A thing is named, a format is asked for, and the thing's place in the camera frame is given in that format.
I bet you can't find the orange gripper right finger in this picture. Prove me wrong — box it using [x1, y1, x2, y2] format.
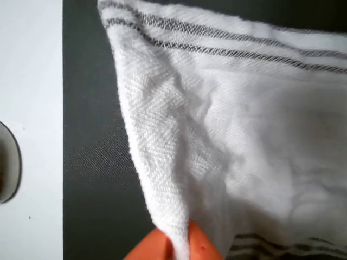
[187, 218, 226, 260]

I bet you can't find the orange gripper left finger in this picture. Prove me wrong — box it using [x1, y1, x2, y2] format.
[123, 226, 174, 260]

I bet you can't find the white striped towel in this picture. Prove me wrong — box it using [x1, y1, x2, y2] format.
[97, 0, 347, 260]

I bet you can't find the dark grey desk mat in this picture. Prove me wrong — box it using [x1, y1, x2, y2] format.
[62, 0, 347, 260]

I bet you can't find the round dark cup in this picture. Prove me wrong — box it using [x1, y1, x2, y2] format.
[0, 120, 22, 205]

